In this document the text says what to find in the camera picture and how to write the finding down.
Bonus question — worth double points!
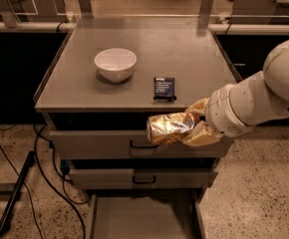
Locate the shiny orange can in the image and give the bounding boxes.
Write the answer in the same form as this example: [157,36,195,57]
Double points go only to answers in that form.
[146,113,200,145]

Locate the white ceramic bowl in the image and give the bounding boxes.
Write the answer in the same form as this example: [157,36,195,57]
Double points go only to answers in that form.
[94,48,138,83]

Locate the dark blue card box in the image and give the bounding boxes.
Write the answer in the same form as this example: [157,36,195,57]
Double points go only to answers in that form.
[153,78,176,102]

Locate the grey middle drawer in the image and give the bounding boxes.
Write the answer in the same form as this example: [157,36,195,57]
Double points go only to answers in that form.
[69,168,217,190]

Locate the grey drawer cabinet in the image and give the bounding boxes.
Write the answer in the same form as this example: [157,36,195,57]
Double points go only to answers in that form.
[33,15,248,197]

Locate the thin black floor cable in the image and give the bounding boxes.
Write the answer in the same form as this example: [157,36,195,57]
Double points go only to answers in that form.
[0,125,45,239]

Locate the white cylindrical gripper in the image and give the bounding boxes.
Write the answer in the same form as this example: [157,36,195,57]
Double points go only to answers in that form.
[181,85,253,146]

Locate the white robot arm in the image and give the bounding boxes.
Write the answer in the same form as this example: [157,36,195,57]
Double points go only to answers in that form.
[182,40,289,146]

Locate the grey bottom drawer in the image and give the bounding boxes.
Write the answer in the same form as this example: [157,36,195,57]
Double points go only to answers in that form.
[86,189,206,239]

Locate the grey top drawer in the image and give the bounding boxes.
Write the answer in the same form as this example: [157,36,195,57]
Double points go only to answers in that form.
[50,130,233,159]

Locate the grey drawer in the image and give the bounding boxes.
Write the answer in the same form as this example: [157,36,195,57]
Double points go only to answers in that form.
[50,130,233,159]
[86,189,206,239]
[69,168,217,190]

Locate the black bar on floor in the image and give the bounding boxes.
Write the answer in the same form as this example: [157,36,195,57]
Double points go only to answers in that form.
[0,151,35,237]

